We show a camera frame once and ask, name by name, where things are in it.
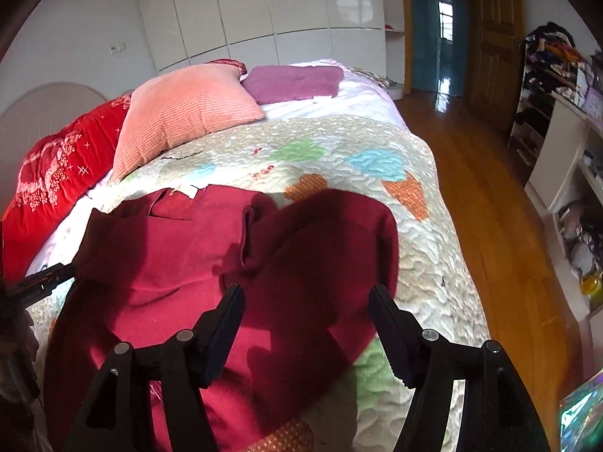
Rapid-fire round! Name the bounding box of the cluttered clothes shelf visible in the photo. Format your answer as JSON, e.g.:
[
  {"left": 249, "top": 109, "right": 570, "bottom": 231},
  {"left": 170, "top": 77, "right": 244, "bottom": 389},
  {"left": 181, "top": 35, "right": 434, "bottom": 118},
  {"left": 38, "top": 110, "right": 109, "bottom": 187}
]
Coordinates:
[{"left": 508, "top": 21, "right": 603, "bottom": 170}]

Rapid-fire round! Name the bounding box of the maroon sweater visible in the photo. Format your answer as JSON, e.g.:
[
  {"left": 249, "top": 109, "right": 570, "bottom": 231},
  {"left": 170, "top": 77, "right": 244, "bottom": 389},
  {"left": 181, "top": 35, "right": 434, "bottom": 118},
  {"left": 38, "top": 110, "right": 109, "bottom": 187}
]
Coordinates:
[{"left": 43, "top": 187, "right": 401, "bottom": 452}]

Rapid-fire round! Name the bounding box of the red embroidered bolster pillow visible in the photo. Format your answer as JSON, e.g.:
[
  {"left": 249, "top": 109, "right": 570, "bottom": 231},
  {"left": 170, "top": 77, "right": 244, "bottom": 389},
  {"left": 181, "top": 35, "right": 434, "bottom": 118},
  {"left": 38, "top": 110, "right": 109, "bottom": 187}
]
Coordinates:
[{"left": 0, "top": 58, "right": 248, "bottom": 283}]

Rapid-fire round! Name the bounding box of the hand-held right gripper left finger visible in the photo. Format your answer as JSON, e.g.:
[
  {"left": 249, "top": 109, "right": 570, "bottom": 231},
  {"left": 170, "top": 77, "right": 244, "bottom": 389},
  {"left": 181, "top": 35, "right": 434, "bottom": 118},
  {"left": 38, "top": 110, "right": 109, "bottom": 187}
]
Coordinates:
[{"left": 63, "top": 284, "right": 246, "bottom": 452}]

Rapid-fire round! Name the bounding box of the white desk unit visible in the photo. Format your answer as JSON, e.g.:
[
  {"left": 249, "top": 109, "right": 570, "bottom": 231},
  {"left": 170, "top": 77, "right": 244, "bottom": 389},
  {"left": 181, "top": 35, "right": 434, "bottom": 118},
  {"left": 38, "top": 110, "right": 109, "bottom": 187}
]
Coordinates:
[{"left": 525, "top": 89, "right": 603, "bottom": 325}]

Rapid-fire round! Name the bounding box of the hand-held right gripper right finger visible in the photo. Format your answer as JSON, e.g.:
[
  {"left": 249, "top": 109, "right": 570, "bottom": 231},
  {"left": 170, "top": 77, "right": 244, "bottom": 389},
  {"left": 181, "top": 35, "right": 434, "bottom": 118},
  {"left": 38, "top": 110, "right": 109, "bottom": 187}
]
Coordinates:
[{"left": 369, "top": 284, "right": 552, "bottom": 452}]

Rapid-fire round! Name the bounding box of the purple folded cloth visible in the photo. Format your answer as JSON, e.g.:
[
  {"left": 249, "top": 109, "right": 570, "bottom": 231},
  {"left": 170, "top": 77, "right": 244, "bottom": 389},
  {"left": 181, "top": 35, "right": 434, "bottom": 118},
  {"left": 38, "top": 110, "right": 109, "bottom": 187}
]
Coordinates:
[{"left": 240, "top": 65, "right": 346, "bottom": 105}]

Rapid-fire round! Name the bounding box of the yellow round object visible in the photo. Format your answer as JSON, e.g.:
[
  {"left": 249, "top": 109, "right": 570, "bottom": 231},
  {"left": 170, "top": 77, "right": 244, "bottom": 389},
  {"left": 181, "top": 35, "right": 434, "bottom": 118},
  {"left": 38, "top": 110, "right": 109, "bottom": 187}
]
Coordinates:
[{"left": 580, "top": 273, "right": 603, "bottom": 298}]

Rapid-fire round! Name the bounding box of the wooden door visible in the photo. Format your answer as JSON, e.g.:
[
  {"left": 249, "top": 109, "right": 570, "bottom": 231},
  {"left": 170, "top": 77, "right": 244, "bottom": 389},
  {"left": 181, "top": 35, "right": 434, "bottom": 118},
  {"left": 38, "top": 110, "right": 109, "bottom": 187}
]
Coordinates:
[{"left": 464, "top": 0, "right": 526, "bottom": 114}]

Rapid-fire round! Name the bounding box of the patchwork quilt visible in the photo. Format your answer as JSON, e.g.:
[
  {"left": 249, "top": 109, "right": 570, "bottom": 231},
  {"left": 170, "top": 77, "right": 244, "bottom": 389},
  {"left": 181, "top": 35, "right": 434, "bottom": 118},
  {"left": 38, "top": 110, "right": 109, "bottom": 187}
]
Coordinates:
[{"left": 28, "top": 115, "right": 491, "bottom": 452}]

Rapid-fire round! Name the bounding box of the blue glass doorway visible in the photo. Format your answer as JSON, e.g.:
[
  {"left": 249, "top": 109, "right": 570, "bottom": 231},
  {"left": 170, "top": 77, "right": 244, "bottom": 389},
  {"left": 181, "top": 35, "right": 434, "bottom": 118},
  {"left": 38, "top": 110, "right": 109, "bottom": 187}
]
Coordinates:
[{"left": 407, "top": 0, "right": 472, "bottom": 97}]

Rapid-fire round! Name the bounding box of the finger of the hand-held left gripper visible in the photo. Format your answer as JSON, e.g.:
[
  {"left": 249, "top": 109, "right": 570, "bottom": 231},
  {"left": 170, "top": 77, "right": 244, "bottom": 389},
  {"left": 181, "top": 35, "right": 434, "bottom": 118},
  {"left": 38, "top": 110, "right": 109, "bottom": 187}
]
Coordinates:
[{"left": 0, "top": 263, "right": 77, "bottom": 312}]

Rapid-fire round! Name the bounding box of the pink ribbed pillow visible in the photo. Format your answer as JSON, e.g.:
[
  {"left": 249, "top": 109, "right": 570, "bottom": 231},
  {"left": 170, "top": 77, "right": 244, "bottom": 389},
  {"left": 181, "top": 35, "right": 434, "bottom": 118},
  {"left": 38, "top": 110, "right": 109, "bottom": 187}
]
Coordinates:
[{"left": 109, "top": 63, "right": 267, "bottom": 183}]

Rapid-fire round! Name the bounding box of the glossy white wardrobe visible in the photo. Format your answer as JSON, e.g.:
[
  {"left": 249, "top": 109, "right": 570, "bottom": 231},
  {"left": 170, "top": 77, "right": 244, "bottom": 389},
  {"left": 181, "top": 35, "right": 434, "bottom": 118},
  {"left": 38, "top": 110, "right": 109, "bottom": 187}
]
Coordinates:
[{"left": 136, "top": 0, "right": 407, "bottom": 75}]

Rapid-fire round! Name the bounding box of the iridescent shiny bag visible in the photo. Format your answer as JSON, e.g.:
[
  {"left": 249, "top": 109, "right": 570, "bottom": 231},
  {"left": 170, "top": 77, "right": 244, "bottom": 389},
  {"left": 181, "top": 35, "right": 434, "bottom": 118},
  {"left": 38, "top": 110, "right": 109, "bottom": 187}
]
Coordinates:
[{"left": 559, "top": 370, "right": 603, "bottom": 452}]

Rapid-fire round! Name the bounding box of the round beige headboard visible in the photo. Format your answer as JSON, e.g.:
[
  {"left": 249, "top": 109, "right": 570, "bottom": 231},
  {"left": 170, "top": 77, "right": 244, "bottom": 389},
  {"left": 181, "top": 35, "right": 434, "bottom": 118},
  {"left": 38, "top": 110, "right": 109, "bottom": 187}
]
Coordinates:
[{"left": 0, "top": 81, "right": 110, "bottom": 217}]

